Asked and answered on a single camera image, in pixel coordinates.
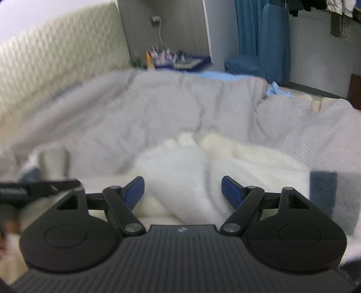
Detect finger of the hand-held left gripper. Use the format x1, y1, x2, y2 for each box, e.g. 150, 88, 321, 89
0, 179, 83, 204

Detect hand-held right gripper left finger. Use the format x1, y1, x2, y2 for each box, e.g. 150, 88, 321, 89
45, 176, 146, 236

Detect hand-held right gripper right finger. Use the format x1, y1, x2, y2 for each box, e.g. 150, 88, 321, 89
220, 175, 322, 235

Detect white fleece garment blue stripes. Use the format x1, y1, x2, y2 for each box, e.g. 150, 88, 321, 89
20, 132, 361, 237

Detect black hanging clothes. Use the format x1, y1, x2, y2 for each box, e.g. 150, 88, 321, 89
288, 0, 329, 17

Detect cream bed sheet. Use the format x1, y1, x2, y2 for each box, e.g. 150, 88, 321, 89
0, 158, 175, 285

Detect grey bed blanket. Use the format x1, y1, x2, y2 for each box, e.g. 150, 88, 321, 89
0, 69, 361, 234

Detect light blue cloth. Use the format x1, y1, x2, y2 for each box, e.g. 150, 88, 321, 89
197, 70, 295, 100

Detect blue nightstand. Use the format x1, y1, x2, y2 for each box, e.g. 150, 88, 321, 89
145, 55, 212, 73

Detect cream quilted headboard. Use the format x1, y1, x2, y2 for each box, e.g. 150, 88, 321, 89
0, 1, 133, 119

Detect cluster of small bottles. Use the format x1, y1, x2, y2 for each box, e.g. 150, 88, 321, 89
145, 45, 204, 69

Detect blue covered chair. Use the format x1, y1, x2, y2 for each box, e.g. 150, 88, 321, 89
224, 4, 292, 85

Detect white wardrobe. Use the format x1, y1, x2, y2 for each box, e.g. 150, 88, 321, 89
204, 0, 240, 72

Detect dark wooden furniture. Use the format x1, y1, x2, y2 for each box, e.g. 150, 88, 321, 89
348, 74, 361, 111

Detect blue curtain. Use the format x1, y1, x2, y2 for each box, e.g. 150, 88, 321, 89
235, 0, 266, 58

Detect striped hanging garment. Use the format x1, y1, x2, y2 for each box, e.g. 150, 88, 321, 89
330, 11, 354, 40

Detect white hanging garment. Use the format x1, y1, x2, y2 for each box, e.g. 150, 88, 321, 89
327, 0, 361, 18

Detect beige wooden bed frame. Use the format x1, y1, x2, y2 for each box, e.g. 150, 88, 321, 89
293, 94, 347, 112

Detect white charger cable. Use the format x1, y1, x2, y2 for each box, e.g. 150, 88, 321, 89
157, 23, 167, 50

